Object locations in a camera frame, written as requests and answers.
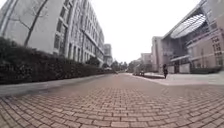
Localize pale paved plaza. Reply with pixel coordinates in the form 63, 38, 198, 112
133, 71, 224, 87

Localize building with glass canopy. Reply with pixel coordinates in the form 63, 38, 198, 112
151, 0, 224, 75

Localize distant trees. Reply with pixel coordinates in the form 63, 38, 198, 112
85, 55, 144, 73

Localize distant grey building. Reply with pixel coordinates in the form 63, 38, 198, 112
102, 43, 114, 67

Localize distant pale building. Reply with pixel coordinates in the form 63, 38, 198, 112
140, 52, 153, 66

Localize red brick path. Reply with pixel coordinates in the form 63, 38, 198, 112
0, 72, 224, 128

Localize grey multi-storey building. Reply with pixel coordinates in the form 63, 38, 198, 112
0, 0, 106, 68

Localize dark green hedge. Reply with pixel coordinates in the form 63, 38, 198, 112
0, 36, 116, 85

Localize person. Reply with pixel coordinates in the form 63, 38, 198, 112
162, 63, 169, 80

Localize bare tree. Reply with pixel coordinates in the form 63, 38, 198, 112
9, 0, 50, 48

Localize pale paved strip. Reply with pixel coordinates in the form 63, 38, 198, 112
0, 73, 111, 98

